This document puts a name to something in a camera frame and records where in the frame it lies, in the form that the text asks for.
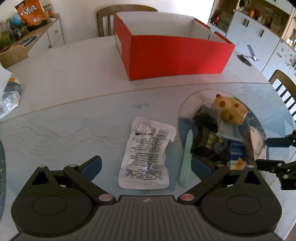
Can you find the white wall cabinets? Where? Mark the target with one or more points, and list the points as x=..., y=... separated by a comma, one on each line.
x=268, y=26

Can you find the brown cardboard box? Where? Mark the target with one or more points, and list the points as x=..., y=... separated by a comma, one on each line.
x=13, y=56

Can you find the white printed sachet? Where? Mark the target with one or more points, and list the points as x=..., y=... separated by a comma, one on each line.
x=143, y=165

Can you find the crumpled plastic bag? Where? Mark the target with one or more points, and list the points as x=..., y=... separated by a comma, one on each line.
x=11, y=97

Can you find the wooden chair behind table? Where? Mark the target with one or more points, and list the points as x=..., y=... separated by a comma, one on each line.
x=105, y=16

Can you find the orange snack bag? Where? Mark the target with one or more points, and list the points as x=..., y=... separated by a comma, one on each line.
x=31, y=13

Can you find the black phone stand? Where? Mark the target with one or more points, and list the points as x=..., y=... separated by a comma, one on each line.
x=245, y=58

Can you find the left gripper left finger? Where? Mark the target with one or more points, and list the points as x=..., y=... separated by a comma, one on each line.
x=81, y=178

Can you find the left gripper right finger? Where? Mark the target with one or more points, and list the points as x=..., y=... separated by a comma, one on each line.
x=209, y=182

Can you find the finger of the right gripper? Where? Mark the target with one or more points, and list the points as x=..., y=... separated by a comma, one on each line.
x=283, y=142
x=285, y=172

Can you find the blue cracker packet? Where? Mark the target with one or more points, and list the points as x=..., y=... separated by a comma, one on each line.
x=236, y=155

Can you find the clear bag dark contents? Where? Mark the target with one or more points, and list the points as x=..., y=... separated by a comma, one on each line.
x=204, y=110

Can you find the white sideboard cabinet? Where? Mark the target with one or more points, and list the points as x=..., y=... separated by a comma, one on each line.
x=44, y=38

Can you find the black snack packet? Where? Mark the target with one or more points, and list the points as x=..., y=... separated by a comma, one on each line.
x=208, y=144

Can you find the yellow spotted plush toy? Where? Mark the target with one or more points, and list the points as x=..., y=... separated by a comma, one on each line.
x=232, y=110

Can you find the red cardboard box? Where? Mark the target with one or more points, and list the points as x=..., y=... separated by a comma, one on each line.
x=155, y=44

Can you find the wooden chair right side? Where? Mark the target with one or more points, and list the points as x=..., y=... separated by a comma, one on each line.
x=285, y=88

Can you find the mint green silicone stick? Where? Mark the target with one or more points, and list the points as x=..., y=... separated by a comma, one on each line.
x=184, y=176

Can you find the white paper sheet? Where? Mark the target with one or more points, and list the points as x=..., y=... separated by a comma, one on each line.
x=4, y=78

